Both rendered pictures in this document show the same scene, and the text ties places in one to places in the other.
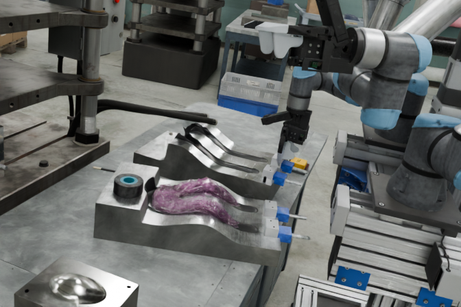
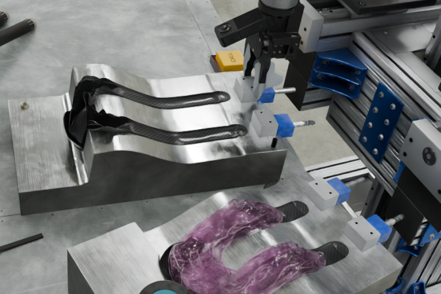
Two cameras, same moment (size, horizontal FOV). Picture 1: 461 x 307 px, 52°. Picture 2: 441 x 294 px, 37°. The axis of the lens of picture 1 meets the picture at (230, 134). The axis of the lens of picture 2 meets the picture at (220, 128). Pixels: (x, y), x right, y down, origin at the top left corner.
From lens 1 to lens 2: 0.94 m
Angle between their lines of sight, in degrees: 39
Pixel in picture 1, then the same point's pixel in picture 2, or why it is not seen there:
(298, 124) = (283, 28)
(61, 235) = not seen: outside the picture
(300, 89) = not seen: outside the picture
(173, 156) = (107, 170)
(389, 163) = (377, 25)
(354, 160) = (333, 38)
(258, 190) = (267, 162)
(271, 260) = (389, 282)
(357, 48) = not seen: outside the picture
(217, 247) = not seen: outside the picture
